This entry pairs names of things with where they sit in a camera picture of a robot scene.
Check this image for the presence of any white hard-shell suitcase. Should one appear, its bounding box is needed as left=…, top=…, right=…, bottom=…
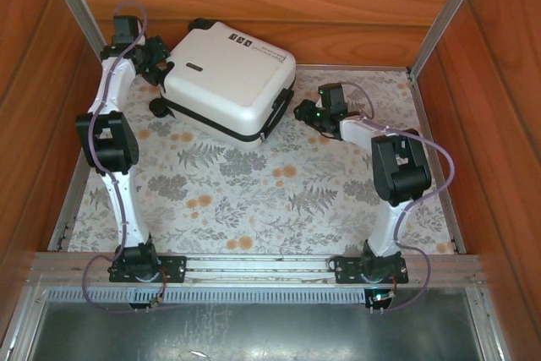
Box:
left=148, top=17, right=298, bottom=152

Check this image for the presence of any floral tablecloth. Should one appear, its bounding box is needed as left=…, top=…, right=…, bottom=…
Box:
left=67, top=63, right=460, bottom=254

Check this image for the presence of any shiny metal sheet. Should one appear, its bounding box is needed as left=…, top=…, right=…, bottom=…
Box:
left=29, top=301, right=483, bottom=361

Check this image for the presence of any aluminium frame post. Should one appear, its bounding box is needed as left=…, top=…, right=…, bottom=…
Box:
left=409, top=0, right=491, bottom=79
left=40, top=0, right=117, bottom=77

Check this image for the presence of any grey table side rail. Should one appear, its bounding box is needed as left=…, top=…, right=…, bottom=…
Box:
left=406, top=68, right=466, bottom=254
left=46, top=72, right=115, bottom=252

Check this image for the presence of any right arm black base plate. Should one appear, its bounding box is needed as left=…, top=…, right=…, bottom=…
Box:
left=333, top=255, right=410, bottom=285

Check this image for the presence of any silver rail between bases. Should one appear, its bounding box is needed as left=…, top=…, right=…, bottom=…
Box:
left=184, top=255, right=337, bottom=282

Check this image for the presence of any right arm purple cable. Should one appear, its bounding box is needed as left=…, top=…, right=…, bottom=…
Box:
left=337, top=80, right=458, bottom=315

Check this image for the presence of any small circuit board with wires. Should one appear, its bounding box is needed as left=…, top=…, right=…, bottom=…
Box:
left=145, top=280, right=170, bottom=309
left=367, top=287, right=398, bottom=311

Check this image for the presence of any grey slotted cable duct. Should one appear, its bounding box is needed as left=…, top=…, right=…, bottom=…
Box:
left=41, top=286, right=470, bottom=306

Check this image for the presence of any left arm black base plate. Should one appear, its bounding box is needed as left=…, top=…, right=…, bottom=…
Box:
left=108, top=254, right=187, bottom=284

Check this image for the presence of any aluminium frame beam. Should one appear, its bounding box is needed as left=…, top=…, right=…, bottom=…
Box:
left=27, top=250, right=484, bottom=293

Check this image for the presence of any aluminium frame bar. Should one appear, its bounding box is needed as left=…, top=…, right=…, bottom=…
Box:
left=464, top=287, right=508, bottom=361
left=0, top=287, right=47, bottom=361

